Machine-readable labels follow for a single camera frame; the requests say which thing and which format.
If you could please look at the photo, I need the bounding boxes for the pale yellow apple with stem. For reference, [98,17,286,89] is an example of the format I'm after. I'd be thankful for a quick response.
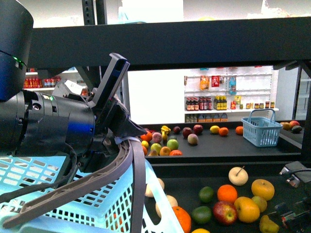
[228,167,249,186]

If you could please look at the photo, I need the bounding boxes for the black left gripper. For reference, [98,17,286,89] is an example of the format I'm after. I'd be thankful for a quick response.
[2,79,148,229]

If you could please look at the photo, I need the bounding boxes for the green lime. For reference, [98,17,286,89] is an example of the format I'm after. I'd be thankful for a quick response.
[191,206,212,225]
[198,186,214,203]

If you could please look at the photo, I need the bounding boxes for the yellow lemon far shelf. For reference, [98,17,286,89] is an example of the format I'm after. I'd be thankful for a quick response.
[210,125,220,134]

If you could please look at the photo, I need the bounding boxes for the yellow orange fruit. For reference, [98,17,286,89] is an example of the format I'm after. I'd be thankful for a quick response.
[234,197,260,223]
[251,179,275,201]

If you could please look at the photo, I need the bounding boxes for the light blue basket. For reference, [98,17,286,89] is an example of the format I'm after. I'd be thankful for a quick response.
[0,157,183,233]

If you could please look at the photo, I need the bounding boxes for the orange beside far lemon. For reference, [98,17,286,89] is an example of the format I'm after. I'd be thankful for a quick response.
[219,127,229,137]

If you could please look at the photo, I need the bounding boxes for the brownish yellow pear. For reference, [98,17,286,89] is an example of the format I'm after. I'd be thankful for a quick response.
[252,196,267,213]

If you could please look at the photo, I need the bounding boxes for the blue basket on far shelf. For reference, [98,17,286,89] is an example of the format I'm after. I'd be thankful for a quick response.
[241,108,283,147]

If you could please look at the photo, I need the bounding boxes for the peach far shelf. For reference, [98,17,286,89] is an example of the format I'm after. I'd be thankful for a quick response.
[187,133,199,145]

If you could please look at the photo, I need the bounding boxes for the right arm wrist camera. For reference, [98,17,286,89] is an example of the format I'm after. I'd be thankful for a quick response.
[279,161,311,188]

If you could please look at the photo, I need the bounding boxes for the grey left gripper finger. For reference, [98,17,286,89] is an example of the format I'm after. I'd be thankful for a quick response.
[130,143,146,233]

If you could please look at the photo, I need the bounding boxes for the green lime lower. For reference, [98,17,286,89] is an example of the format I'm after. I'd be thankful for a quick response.
[191,206,212,225]

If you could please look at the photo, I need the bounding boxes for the orange near shelf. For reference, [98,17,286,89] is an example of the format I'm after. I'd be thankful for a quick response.
[217,184,238,204]

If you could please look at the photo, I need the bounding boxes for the red apple shelf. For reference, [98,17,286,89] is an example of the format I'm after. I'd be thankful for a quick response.
[212,201,238,226]
[193,124,203,135]

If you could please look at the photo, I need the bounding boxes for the back wall goods shelving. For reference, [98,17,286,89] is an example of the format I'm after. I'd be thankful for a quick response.
[184,66,278,123]

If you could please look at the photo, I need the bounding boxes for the yellow orange fruit front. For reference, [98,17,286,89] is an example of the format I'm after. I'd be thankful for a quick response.
[234,197,260,223]

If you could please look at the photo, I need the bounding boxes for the yellow lemon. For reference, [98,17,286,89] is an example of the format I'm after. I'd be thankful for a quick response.
[191,228,210,233]

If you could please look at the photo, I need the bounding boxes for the large orange by basket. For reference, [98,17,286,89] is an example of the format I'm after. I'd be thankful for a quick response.
[172,206,191,233]

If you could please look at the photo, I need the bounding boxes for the green lime upper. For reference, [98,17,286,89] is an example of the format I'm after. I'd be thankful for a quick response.
[198,186,214,203]

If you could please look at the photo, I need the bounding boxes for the green apple far shelf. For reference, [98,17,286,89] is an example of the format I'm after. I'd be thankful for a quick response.
[167,139,179,150]

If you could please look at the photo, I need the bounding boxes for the large orange far shelf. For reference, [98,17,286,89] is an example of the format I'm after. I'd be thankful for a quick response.
[140,131,153,142]

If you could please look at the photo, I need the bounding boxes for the left drinks shelving unit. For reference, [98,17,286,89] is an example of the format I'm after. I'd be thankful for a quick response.
[23,67,89,96]

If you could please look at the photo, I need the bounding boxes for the red apple far shelf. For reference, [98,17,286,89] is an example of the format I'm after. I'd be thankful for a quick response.
[193,124,203,135]

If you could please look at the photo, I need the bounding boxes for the red apple near shelf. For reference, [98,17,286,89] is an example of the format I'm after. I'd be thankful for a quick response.
[212,201,238,226]

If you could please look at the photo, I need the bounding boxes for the yellow orange fruit back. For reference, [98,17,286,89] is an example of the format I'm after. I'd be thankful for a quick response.
[251,179,275,201]

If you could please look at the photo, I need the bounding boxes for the black metal produce shelf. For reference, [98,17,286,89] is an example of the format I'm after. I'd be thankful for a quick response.
[26,0,311,233]

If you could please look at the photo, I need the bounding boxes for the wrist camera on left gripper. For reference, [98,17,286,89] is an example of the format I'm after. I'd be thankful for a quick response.
[89,52,130,124]

